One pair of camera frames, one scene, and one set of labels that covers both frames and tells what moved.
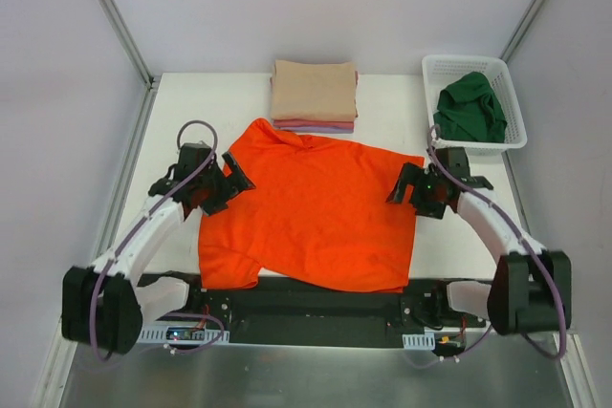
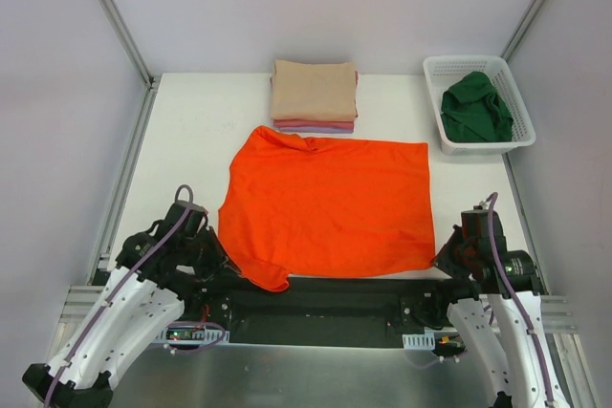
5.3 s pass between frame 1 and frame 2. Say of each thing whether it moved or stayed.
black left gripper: moved
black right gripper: moved
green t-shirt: stayed
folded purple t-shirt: stayed
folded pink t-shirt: stayed
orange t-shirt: moved
